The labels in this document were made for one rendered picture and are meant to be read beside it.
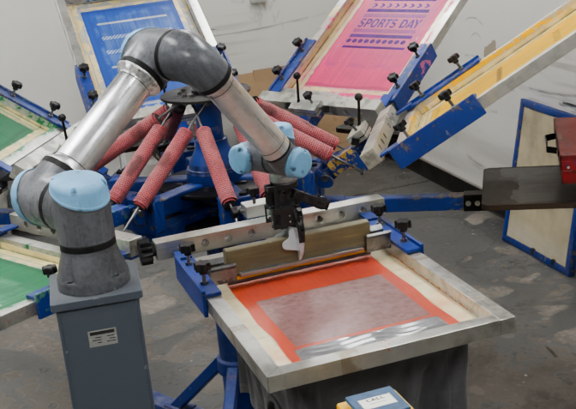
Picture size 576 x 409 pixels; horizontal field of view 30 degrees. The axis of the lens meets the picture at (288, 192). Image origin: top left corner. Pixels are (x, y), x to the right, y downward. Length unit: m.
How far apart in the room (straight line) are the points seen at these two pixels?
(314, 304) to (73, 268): 0.69
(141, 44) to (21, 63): 4.34
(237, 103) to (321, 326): 0.56
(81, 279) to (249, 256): 0.70
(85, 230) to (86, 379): 0.32
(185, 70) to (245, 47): 4.67
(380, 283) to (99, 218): 0.86
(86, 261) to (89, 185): 0.16
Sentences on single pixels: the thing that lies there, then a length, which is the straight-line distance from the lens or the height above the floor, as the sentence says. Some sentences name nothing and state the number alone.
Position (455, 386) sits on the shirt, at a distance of 2.57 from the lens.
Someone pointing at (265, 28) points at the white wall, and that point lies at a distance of 7.06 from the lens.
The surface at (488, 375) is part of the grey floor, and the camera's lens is 4.36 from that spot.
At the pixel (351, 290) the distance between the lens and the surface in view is 2.73.
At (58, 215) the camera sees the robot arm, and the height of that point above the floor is 1.37.
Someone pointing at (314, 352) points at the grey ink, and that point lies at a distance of 2.40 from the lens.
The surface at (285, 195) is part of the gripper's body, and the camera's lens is 2.79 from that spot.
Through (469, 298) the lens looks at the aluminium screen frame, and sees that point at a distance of 2.56.
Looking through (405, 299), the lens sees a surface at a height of 0.96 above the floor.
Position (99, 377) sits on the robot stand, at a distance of 2.29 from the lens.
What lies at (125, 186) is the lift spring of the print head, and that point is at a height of 1.08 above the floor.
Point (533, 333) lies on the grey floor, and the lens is 4.71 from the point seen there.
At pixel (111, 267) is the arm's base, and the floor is 1.24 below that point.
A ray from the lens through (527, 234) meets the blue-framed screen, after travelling 5.57.
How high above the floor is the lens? 2.00
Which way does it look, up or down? 17 degrees down
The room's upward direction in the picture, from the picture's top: 6 degrees counter-clockwise
